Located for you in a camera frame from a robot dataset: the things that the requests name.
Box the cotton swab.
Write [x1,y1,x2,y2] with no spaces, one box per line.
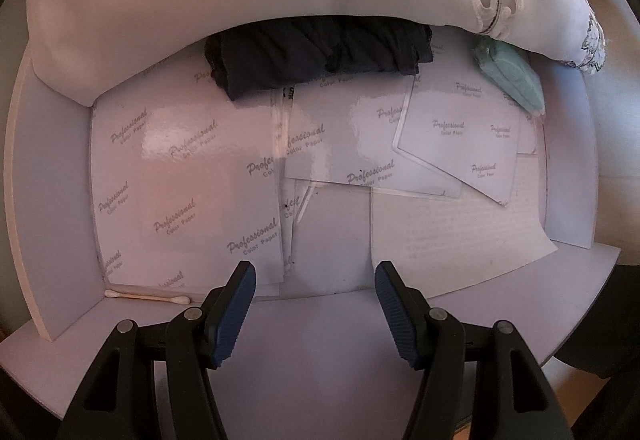
[104,290,192,305]

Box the medium glossy printed paper sheet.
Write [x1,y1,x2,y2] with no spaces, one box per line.
[282,80,463,200]

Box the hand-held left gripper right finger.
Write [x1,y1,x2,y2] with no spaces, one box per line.
[374,261,575,440]

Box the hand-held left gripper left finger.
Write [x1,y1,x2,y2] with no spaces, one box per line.
[55,261,257,440]

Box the person's dark clothing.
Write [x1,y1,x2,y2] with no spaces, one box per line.
[555,260,640,440]

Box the black folded cloth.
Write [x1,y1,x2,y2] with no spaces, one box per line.
[204,17,435,102]

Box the light teal cloth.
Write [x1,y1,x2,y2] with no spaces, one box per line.
[472,37,546,113]

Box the large glossy printed paper sheet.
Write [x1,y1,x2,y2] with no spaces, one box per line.
[90,82,286,291]

